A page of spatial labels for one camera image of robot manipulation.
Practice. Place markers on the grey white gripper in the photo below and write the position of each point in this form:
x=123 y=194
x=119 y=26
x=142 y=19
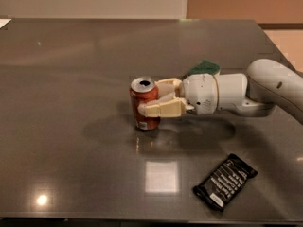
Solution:
x=199 y=92

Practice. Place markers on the red coke can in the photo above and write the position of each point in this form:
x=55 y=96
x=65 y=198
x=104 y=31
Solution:
x=142 y=91

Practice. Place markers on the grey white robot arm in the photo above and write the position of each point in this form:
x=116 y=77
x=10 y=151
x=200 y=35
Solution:
x=269 y=84

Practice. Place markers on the green and yellow sponge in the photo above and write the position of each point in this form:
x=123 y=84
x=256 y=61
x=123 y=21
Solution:
x=205 y=67

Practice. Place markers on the black snack bar wrapper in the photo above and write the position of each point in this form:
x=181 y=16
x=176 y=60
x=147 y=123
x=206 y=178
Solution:
x=224 y=183

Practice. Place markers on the white paper sheet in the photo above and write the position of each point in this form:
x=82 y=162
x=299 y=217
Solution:
x=4 y=22

